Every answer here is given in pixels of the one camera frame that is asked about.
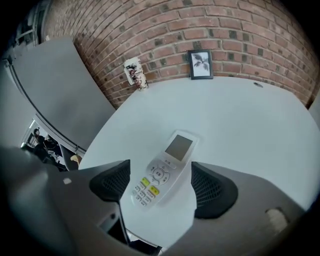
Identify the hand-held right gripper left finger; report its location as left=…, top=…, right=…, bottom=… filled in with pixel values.
left=47, top=159, right=132, bottom=247

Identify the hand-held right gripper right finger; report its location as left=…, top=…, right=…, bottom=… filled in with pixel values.
left=159, top=161, right=307, bottom=256

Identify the white remote control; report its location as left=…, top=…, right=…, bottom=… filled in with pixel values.
left=129, top=129, right=201, bottom=213

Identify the white desk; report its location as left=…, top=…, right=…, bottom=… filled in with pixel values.
left=78, top=75, right=320, bottom=254

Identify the chair with wooden armrest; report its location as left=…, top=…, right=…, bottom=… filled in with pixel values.
left=70, top=154, right=84, bottom=169

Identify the tall pale grey cabinet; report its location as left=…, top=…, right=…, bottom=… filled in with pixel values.
left=0, top=36, right=117, bottom=154

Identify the printed paper cup with lid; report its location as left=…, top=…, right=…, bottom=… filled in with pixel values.
left=123, top=56, right=150, bottom=92

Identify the black picture frame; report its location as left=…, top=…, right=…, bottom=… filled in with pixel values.
left=187, top=49, right=214, bottom=81

